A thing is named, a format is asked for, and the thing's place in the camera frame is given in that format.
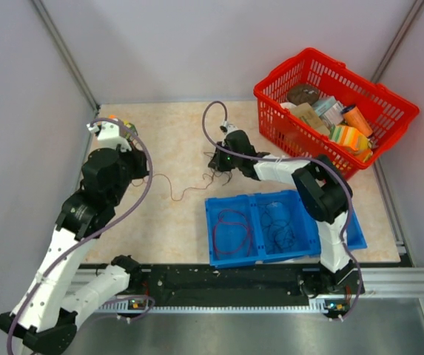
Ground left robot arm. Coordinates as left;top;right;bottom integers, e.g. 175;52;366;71
0;147;152;354

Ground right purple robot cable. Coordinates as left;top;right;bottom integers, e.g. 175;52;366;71
201;101;364;322

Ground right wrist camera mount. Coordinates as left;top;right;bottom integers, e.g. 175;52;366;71
220;119;238;136

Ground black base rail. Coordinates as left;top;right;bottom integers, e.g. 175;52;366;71
119;263;363;308

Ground right aluminium corner post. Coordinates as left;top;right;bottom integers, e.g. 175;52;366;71
370;0;424;84

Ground red plastic shopping basket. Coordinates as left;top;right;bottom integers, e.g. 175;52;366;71
254;48;420;178

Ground small green box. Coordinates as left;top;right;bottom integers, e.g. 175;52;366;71
124;122;138;139

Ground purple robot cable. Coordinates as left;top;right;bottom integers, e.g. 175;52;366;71
201;101;364;322
5;117;157;355

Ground left aluminium corner post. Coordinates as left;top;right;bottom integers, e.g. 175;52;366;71
29;0;101;114

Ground orange cylindrical can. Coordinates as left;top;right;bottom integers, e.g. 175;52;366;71
341;104;374;138

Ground pale blue packet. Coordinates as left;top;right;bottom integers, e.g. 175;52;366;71
312;96;344;129

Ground brown cardboard box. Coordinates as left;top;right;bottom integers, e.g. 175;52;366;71
290;103;330;136

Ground red cable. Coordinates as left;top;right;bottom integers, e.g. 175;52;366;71
212;209;255;257
129;173;212;203

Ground blue three-compartment plastic tray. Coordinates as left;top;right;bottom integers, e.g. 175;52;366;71
204;189;369;269

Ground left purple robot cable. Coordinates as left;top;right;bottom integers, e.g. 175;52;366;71
5;117;157;355

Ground striped colourful sponge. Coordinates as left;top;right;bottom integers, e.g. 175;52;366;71
329;125;373;163

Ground aluminium corner post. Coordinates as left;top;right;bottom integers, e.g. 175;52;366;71
29;0;101;114
370;0;424;84

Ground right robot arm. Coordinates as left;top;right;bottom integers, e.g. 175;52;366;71
211;129;357;293

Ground brown round lid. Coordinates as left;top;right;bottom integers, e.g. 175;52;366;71
286;84;320;105

